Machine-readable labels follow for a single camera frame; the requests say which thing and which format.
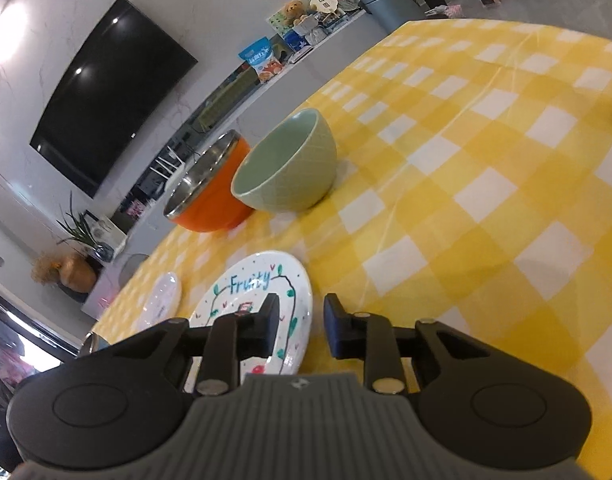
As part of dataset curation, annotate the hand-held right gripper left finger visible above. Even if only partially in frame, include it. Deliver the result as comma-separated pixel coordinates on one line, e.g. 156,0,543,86
106,293,281,397

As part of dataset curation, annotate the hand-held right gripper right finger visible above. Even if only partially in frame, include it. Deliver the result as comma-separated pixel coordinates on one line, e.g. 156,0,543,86
324,293,493,397

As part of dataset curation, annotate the white printed plate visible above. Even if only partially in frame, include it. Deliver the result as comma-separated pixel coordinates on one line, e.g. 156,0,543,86
183,250,313,393

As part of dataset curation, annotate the green ceramic bowl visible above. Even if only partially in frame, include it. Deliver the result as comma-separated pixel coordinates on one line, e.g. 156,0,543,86
230,108,338,212

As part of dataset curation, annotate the small white plate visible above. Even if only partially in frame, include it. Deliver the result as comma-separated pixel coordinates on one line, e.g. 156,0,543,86
143,272,183,331

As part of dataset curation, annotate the orange steel-lined bowl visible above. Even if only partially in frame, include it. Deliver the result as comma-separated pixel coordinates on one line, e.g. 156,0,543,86
163,130,251,233

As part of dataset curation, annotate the yellow checked tablecloth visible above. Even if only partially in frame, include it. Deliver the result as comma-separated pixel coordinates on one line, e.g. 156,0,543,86
88,19,612,480

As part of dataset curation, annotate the brown round vase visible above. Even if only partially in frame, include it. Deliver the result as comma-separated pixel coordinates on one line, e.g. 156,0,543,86
31,252,98,293

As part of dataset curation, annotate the small potted plant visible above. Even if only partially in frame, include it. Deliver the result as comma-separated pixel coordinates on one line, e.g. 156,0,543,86
56,192,117,261

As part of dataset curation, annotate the grey tv cabinet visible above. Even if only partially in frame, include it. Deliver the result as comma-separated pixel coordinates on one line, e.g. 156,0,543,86
83,2,402,321

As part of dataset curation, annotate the blue snack bag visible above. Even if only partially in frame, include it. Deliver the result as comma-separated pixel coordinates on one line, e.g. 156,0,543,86
238,36,283,83

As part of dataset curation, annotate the black curved television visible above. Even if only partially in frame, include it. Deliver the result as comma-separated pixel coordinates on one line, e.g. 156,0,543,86
29,0,199,199

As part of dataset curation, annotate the green printed card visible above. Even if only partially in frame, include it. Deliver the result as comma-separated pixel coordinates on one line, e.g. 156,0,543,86
267,7,292,36

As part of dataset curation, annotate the brown teddy bear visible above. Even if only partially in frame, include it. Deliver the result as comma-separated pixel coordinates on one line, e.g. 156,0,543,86
284,0,307,26

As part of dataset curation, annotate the grey-blue trash can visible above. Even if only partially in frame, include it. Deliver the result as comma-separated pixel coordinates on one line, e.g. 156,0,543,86
360,0,423,33

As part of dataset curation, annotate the white wire rack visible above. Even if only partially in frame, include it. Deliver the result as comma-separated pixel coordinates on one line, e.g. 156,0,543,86
153,147,184,181

